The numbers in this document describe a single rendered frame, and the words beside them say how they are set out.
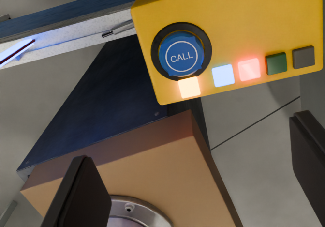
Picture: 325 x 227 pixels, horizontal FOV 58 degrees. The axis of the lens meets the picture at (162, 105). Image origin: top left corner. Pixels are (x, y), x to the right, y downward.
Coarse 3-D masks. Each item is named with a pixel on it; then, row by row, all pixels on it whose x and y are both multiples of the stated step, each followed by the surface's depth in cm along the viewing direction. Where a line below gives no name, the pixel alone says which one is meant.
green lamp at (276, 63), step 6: (276, 54) 26; (282, 54) 26; (270, 60) 26; (276, 60) 26; (282, 60) 26; (270, 66) 26; (276, 66) 26; (282, 66) 26; (270, 72) 27; (276, 72) 27
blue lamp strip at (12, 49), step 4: (24, 40) 48; (28, 40) 47; (16, 44) 46; (20, 44) 45; (24, 44) 45; (12, 48) 43; (16, 48) 43; (4, 52) 42; (8, 52) 41; (12, 52) 42; (0, 56) 40; (4, 56) 40; (0, 60) 39
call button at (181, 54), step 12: (168, 36) 26; (180, 36) 25; (192, 36) 25; (168, 48) 25; (180, 48) 25; (192, 48) 25; (168, 60) 26; (180, 60) 26; (192, 60) 26; (168, 72) 26; (180, 72) 26; (192, 72) 26
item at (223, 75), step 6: (222, 66) 27; (228, 66) 27; (216, 72) 27; (222, 72) 27; (228, 72) 27; (216, 78) 27; (222, 78) 27; (228, 78) 27; (216, 84) 27; (222, 84) 27
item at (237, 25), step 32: (160, 0) 25; (192, 0) 24; (224, 0) 24; (256, 0) 24; (288, 0) 24; (320, 0) 24; (160, 32) 26; (192, 32) 26; (224, 32) 26; (256, 32) 26; (288, 32) 26; (320, 32) 25; (160, 64) 27; (224, 64) 27; (288, 64) 27; (320, 64) 27; (160, 96) 29; (192, 96) 29
